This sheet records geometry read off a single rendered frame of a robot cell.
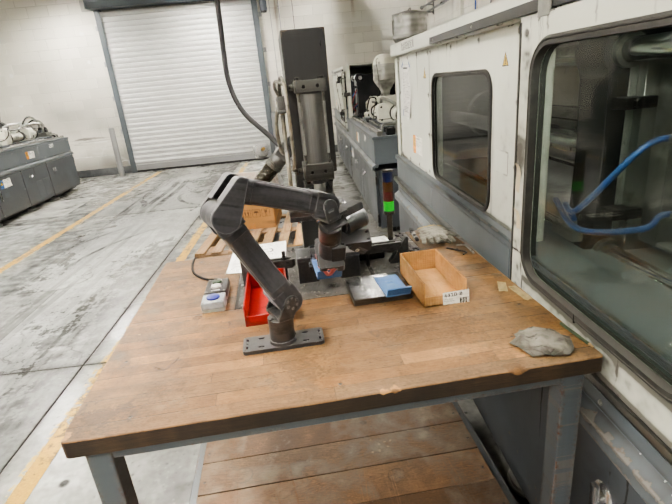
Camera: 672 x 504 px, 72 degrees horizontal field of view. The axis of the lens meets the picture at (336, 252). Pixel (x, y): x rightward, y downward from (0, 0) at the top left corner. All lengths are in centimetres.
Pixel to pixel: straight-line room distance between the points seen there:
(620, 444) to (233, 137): 1004
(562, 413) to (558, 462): 14
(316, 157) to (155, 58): 967
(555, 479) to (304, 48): 132
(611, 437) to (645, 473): 10
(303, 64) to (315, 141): 23
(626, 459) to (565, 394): 17
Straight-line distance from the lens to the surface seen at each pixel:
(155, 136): 1108
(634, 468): 122
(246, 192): 100
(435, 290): 138
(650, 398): 110
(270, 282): 108
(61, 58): 1168
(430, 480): 177
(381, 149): 453
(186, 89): 1084
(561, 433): 127
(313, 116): 139
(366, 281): 142
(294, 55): 148
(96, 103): 1146
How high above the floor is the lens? 150
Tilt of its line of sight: 20 degrees down
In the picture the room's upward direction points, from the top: 6 degrees counter-clockwise
